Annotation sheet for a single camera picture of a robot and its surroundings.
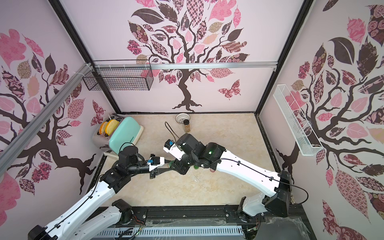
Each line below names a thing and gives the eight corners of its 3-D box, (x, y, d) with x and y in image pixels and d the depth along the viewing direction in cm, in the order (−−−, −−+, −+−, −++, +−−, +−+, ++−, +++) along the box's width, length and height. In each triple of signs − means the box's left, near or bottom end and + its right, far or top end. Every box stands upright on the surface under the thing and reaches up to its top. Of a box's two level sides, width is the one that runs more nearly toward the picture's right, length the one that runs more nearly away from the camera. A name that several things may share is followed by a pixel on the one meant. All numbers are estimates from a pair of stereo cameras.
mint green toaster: (117, 158, 96) (103, 142, 82) (135, 130, 112) (126, 113, 98) (127, 160, 95) (115, 145, 81) (144, 131, 110) (136, 114, 96)
